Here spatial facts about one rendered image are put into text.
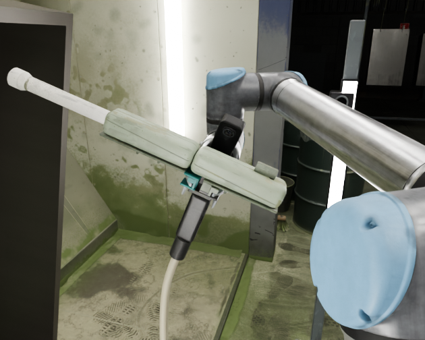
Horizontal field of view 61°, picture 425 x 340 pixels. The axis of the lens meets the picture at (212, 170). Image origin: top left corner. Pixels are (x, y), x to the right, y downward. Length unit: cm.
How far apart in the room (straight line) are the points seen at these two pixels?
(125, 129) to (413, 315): 44
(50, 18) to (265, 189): 54
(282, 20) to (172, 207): 152
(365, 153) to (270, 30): 180
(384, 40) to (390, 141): 663
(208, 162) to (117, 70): 217
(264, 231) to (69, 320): 139
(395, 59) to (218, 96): 645
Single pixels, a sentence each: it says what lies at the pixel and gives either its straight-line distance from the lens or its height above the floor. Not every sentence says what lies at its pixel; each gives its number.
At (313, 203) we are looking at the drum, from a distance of 306.
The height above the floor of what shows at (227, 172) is 139.
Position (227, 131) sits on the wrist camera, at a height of 142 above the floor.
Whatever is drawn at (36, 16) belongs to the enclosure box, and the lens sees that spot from 80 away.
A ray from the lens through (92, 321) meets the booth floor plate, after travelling 235.
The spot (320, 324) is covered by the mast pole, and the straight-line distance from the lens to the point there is 199.
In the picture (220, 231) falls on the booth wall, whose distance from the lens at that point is 275.
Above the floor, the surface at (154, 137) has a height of 144.
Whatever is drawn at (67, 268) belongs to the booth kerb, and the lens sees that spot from 266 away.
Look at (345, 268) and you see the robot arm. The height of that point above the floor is 139.
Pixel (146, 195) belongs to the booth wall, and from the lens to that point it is 284.
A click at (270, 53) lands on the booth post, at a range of 232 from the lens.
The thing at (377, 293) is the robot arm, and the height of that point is 140.
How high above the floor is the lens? 159
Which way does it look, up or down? 21 degrees down
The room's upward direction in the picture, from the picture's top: straight up
